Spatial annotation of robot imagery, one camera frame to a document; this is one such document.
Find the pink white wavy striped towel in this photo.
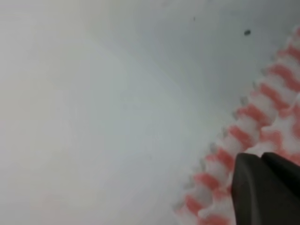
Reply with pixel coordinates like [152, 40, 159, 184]
[173, 27, 300, 225]

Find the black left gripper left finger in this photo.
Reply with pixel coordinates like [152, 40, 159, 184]
[231, 153, 300, 225]

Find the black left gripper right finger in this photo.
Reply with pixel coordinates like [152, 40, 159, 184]
[261, 152, 300, 199]

